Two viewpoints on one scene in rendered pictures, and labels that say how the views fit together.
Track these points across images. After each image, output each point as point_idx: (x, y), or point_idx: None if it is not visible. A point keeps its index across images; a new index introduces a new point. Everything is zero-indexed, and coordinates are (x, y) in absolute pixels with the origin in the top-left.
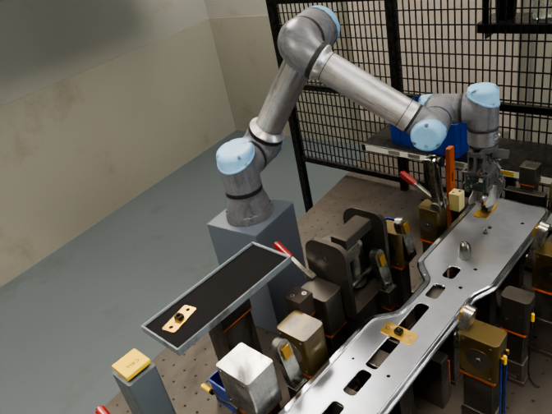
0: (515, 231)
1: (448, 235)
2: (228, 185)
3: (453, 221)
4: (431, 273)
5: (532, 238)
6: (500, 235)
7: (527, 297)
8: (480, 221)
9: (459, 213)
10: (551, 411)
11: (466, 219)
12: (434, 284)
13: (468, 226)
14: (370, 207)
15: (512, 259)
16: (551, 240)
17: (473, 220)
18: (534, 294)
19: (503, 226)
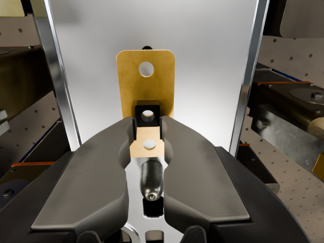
0: (214, 36)
1: (79, 128)
2: None
3: (48, 70)
4: (128, 221)
5: (259, 43)
6: (186, 73)
7: None
8: (108, 32)
9: (26, 8)
10: (245, 132)
11: (71, 41)
12: (145, 233)
13: (96, 71)
14: None
15: (234, 135)
16: (295, 6)
17: (89, 36)
18: (278, 185)
19: (176, 27)
